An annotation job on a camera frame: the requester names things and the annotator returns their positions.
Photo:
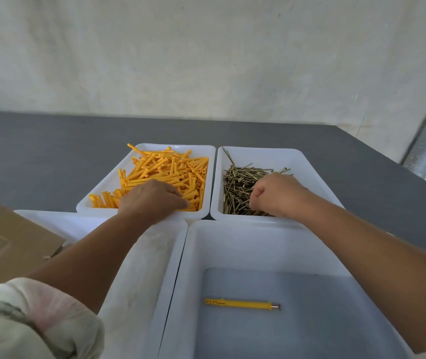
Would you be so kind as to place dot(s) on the person's left fingers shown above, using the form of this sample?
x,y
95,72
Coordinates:
x,y
178,203

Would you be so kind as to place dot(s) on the large white bin, grey bottom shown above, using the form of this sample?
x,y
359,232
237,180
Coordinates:
x,y
257,250

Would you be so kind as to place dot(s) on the person's right forearm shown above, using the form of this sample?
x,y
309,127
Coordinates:
x,y
377,265

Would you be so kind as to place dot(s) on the large white plastic bin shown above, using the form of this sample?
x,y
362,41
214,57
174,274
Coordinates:
x,y
142,280

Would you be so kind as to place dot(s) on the white tray holding brass screws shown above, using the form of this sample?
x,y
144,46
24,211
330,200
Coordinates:
x,y
302,164

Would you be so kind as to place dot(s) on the brown cardboard box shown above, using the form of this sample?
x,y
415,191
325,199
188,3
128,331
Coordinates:
x,y
7,242

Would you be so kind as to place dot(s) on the person's left hand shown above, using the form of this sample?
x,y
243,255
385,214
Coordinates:
x,y
149,200

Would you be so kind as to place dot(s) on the person's left forearm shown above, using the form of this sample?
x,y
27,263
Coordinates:
x,y
93,257

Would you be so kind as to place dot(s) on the white tray holding orange plugs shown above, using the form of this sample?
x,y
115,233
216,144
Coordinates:
x,y
112,183

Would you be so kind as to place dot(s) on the pale rolled-up sleeve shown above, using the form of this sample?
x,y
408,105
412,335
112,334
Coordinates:
x,y
29,321

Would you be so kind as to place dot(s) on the pile of brass screws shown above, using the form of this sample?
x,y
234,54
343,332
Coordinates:
x,y
237,186

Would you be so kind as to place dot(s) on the pile of orange wall plugs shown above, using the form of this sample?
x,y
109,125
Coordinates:
x,y
164,171

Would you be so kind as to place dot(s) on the orange plug with inserted screw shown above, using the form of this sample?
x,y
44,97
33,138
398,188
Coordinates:
x,y
241,304

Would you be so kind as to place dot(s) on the person's right hand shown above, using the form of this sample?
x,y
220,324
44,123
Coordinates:
x,y
280,194

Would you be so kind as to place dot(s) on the person's right fingers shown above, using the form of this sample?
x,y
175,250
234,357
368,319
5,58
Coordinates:
x,y
257,198

